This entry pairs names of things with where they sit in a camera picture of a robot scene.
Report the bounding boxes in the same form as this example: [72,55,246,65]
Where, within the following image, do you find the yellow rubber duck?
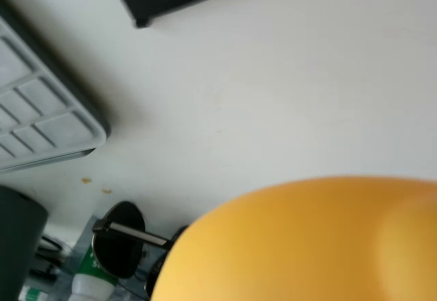
[151,175,437,301]

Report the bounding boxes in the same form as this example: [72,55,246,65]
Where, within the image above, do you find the green white tube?
[18,285,48,301]

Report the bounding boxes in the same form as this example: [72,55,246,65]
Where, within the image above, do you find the black sunglasses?
[91,201,192,301]

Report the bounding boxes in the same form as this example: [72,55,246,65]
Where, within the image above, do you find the dark grey rounded object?
[0,184,49,301]

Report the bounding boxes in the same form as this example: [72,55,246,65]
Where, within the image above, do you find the green white bottle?
[70,242,120,301]

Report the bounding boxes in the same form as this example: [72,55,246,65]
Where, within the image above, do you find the grey keyboard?
[0,0,112,174]

